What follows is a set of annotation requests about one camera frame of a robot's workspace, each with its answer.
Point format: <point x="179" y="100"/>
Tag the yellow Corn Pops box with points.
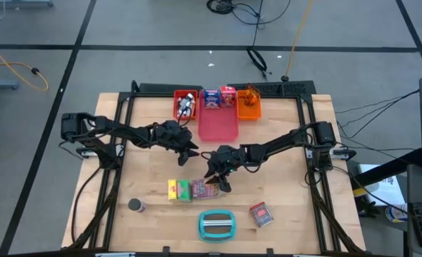
<point x="172" y="189"/>

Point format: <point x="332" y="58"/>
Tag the red mesh basket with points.
<point x="177" y="95"/>

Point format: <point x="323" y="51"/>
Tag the small round printed container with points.
<point x="395" y="213"/>

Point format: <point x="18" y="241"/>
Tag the green Apple Jacks box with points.
<point x="184" y="191"/>

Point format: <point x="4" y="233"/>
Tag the red spice tin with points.
<point x="261" y="214"/>

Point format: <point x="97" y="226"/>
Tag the purple Raisin Bran box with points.
<point x="200" y="189"/>

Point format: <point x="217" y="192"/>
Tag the pink plastic tray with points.
<point x="217" y="125"/>

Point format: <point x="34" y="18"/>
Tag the grey workbench foot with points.
<point x="18" y="3"/>
<point x="0" y="85"/>

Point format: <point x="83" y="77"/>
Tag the black clamp tool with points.
<point x="367" y="208"/>

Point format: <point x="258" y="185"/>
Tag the black frame clamp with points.
<point x="270" y="252"/>
<point x="166" y="251"/>

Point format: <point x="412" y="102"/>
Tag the teal box grater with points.
<point x="216" y="225"/>

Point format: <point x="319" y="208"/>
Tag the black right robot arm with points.
<point x="278" y="142"/>

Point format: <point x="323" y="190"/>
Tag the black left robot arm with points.
<point x="125" y="129"/>

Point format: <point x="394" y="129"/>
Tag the brown snack packet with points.
<point x="251" y="98"/>

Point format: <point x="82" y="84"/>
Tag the black table frame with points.
<point x="289" y="88"/>

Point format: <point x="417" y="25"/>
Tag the orange mesh basket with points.
<point x="248" y="113"/>

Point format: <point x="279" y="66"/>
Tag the black support bar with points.
<point x="392" y="167"/>

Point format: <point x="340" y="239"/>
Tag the red mini cereal box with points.
<point x="227" y="97"/>

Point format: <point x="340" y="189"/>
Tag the blue Frosted Flakes box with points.
<point x="211" y="100"/>

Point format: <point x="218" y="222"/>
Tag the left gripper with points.
<point x="171" y="137"/>

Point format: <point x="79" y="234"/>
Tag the white paper sheet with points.
<point x="385" y="189"/>

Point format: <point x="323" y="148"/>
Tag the black-lidded spice jar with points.
<point x="135" y="205"/>

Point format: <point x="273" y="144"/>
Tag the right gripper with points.
<point x="226" y="158"/>

